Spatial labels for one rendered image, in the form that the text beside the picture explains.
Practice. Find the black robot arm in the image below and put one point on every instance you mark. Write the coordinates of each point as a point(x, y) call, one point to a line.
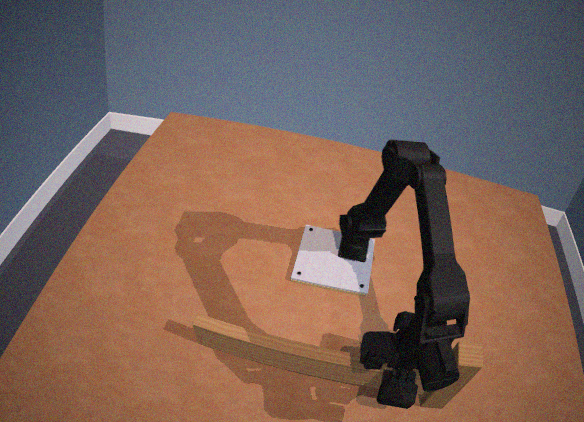
point(442, 291)

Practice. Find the wooden post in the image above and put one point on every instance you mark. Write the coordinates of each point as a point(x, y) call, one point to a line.
point(469, 359)

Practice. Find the long wooden rail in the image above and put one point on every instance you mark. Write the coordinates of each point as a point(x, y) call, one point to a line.
point(285, 354)

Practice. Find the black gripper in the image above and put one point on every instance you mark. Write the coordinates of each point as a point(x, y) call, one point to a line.
point(398, 387)

